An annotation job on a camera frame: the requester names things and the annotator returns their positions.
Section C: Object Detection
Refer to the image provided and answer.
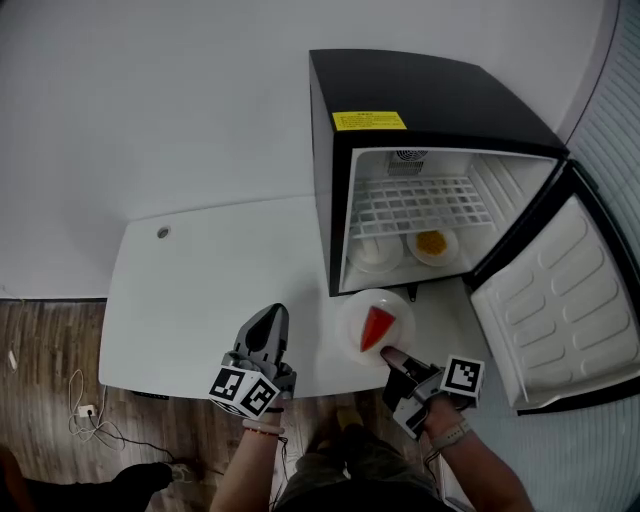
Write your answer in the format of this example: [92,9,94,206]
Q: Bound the person's right hand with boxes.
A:
[422,393,472,437]

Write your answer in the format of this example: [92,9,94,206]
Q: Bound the white cable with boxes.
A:
[67,368,126,444]

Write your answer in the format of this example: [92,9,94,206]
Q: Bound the red object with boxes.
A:
[359,305,398,354]

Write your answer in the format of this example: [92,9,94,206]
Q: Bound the person's dark clothing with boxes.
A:
[273,432,451,512]

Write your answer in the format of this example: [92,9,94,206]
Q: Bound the white round plate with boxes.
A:
[347,232,404,274]
[335,288,417,369]
[405,227,460,268]

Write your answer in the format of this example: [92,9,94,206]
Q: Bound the white window blinds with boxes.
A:
[439,0,640,512]

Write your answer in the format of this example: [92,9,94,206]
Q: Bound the yellow corn kernel food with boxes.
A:
[415,229,449,257]

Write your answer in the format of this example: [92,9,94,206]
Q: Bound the black mini fridge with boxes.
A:
[308,48,640,417]

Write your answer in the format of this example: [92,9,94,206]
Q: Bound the pale wristwatch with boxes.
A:
[430,419,474,451]

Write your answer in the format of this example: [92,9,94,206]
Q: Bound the person's right forearm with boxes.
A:
[434,429,536,512]

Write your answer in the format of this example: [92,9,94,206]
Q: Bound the yellow warning label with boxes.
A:
[331,110,407,132]

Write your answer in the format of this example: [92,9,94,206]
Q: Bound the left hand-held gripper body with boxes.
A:
[207,349,299,420]

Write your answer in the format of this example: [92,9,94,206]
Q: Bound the person's left forearm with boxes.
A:
[209,424,286,512]

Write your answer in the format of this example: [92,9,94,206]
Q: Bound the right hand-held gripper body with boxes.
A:
[382,354,486,441]

